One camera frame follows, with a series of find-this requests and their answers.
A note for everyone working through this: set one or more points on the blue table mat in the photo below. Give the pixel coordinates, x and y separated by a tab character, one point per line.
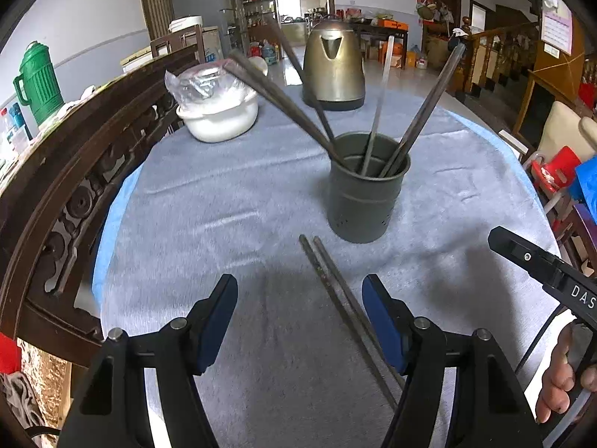
110	231

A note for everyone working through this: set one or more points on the white bowl with plastic bag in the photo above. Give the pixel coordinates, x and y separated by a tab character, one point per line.
213	104

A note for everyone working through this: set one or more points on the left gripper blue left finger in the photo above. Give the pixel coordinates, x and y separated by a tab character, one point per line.
110	407

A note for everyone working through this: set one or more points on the person's right hand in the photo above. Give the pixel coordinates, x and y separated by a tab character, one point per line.
558	379

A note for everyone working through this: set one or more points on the dark wooden side table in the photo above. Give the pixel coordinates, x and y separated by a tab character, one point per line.
375	31

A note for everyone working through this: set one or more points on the dark chopstick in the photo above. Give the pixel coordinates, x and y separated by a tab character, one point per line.
284	93
416	126
356	307
307	88
280	98
345	317

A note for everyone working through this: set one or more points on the silver chopstick in cup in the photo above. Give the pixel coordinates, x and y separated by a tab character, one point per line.
379	104

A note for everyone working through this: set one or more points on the dark grey utensil holder cup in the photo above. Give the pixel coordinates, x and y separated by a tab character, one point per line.
360	208

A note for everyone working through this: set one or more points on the dark chopstick in cup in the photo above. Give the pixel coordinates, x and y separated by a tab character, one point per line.
307	88

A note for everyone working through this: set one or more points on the grey table cloth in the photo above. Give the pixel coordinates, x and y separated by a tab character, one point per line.
291	372

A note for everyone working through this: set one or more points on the gold electric kettle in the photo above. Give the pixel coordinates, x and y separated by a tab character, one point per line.
333	66

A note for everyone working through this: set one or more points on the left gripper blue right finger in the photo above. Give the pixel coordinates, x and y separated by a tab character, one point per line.
489	407

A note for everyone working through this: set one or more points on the green thermos jug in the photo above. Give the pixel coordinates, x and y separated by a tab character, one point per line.
36	86

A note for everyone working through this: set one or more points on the dark carved wooden chair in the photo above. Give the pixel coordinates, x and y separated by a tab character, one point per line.
55	203

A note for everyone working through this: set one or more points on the wall calendar poster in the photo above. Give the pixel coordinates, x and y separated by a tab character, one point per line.
557	26

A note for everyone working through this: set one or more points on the blue cloth on chair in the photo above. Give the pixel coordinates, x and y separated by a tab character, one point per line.
584	187

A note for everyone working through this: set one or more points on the red plastic stool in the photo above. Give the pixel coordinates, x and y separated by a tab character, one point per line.
552	179

